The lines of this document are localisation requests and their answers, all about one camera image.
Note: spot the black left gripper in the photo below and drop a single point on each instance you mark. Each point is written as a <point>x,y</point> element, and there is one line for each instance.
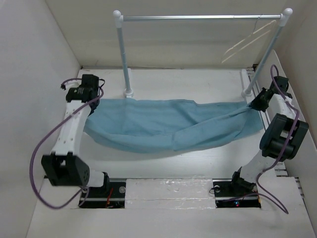
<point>91,111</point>

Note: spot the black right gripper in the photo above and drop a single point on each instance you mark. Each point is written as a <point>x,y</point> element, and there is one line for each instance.
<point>256,104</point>

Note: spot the light blue trousers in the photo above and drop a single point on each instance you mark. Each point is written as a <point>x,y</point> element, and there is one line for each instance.
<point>148,126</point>

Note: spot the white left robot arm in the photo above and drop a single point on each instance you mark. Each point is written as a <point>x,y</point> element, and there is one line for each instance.
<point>63,166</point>

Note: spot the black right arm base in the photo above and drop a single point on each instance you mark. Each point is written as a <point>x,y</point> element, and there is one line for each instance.
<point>230,195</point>

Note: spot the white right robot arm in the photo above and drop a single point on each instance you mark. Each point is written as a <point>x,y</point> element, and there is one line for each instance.
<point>282,138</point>

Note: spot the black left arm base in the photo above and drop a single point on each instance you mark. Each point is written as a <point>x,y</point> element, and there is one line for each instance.
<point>113,197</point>

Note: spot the cream plastic clothes hanger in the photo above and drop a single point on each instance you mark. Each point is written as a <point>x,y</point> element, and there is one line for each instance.
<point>246,52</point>

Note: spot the white metal clothes rack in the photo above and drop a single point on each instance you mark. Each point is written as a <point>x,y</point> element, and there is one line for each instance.
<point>119,19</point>

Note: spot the aluminium side rail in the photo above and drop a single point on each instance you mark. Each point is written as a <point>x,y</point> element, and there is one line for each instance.
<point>265,111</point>

